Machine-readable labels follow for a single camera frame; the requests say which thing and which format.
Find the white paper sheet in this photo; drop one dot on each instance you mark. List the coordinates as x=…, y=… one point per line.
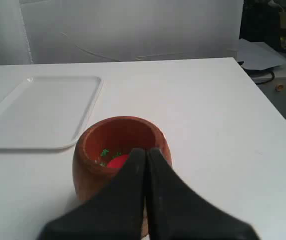
x=258, y=56

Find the brown wooden mortar bowl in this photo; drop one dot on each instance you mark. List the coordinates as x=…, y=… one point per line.
x=117, y=134

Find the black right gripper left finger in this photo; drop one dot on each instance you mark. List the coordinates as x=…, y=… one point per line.
x=114, y=213

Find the grey side cabinet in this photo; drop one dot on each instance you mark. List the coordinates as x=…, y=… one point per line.
x=272, y=82

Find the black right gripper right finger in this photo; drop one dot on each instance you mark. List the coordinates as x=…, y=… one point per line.
x=175, y=211

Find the white plastic tray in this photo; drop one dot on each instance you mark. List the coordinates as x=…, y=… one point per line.
x=47, y=112

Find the dark red blurry object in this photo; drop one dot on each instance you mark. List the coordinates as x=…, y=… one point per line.
x=117, y=162

